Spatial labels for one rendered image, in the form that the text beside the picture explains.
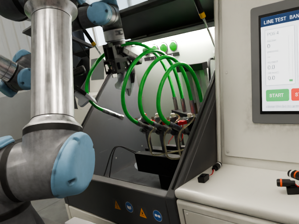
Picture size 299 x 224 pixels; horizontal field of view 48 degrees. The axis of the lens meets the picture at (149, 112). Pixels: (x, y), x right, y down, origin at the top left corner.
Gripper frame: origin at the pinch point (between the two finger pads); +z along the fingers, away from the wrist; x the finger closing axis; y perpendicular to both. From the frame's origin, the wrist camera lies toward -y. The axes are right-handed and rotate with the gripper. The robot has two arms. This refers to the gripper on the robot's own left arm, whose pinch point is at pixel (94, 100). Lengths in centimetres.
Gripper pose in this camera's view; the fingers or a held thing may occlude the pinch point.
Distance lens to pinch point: 138.8
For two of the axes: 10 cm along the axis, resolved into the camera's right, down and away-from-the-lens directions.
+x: 1.0, -0.7, -9.9
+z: 8.3, 5.5, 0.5
